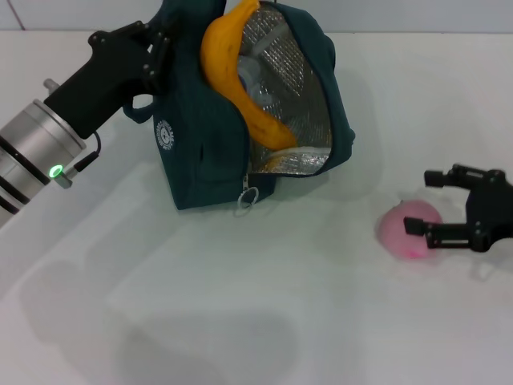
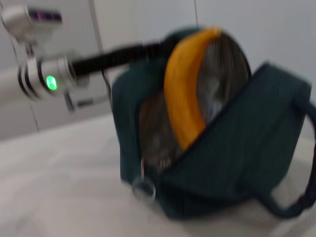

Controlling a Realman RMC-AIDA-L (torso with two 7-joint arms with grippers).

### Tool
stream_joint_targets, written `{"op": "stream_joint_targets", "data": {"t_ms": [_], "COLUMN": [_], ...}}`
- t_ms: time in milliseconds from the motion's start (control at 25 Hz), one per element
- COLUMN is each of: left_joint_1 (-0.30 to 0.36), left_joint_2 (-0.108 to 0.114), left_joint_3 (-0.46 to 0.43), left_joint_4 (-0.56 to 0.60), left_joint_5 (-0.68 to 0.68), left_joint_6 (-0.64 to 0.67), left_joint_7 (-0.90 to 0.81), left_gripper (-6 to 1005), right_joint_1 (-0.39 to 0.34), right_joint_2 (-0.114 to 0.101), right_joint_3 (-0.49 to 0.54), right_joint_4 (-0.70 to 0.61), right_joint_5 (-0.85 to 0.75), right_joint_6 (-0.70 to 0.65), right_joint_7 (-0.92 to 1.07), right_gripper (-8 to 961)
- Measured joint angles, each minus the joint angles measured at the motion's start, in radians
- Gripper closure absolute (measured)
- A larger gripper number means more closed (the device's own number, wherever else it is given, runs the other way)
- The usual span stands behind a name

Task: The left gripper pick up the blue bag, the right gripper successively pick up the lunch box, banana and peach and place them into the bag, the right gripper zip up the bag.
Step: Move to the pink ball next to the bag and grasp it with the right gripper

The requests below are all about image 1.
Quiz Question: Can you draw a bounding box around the metal zipper pull ring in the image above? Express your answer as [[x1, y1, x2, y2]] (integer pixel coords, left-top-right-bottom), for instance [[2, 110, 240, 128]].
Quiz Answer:
[[235, 176, 261, 218]]

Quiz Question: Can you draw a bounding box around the yellow banana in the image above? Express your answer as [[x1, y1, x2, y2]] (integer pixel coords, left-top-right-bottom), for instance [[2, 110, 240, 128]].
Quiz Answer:
[[200, 0, 298, 152]]

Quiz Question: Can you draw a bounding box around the white tablecloth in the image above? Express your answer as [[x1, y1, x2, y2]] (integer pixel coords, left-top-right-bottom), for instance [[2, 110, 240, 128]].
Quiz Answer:
[[0, 30, 513, 385]]

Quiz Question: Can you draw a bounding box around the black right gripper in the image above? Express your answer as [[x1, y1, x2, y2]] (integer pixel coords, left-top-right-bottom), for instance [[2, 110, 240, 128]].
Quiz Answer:
[[402, 162, 513, 254]]

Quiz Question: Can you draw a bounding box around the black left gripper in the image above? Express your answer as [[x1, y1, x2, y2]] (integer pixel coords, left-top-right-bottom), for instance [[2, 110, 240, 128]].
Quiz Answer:
[[42, 18, 174, 140]]

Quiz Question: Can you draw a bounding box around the pink peach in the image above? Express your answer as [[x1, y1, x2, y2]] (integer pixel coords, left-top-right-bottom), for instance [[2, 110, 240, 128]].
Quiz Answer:
[[376, 199, 444, 260]]

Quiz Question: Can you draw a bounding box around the dark blue fabric lunch bag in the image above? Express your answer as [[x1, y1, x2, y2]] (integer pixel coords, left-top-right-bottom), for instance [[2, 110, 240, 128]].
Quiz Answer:
[[122, 0, 357, 213]]

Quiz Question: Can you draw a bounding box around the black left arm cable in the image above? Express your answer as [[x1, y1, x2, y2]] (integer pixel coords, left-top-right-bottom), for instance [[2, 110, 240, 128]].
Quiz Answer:
[[54, 130, 103, 190]]

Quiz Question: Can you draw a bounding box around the clear blue-rimmed food container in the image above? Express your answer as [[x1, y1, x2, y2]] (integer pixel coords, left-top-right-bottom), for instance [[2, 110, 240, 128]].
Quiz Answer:
[[236, 55, 281, 109]]

